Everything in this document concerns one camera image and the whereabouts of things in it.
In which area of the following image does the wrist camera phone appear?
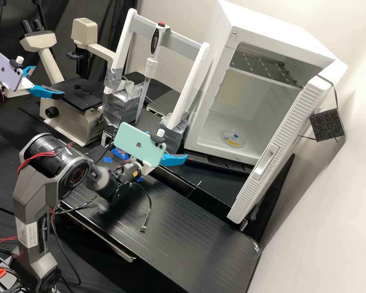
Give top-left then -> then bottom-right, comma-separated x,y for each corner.
113,122 -> 168,169
0,48 -> 25,92

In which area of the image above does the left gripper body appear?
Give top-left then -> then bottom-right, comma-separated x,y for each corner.
4,76 -> 35,98

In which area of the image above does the black tray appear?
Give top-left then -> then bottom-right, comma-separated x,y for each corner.
148,163 -> 257,221

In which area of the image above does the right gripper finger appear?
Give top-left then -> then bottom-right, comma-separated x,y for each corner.
159,153 -> 188,167

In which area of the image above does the incubator door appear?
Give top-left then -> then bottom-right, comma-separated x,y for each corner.
227,59 -> 350,224

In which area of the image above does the black cable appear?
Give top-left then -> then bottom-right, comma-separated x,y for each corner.
133,179 -> 153,234

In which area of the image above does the cream microscope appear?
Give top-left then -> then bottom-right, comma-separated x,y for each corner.
20,17 -> 117,148

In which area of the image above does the white incubator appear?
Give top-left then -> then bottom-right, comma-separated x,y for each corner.
183,0 -> 338,167

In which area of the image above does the white pipette stand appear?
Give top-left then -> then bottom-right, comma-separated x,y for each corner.
102,8 -> 211,153

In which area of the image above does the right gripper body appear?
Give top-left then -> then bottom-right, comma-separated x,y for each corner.
139,162 -> 156,175

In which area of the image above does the pipette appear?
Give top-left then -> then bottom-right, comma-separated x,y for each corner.
136,22 -> 171,124

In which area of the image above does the right wrist camera phone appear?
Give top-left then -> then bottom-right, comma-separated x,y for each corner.
113,122 -> 168,169

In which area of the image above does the left wrist camera phone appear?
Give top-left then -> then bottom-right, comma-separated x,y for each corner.
0,48 -> 25,92

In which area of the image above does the petri dish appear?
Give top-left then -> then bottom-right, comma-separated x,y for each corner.
220,128 -> 248,149

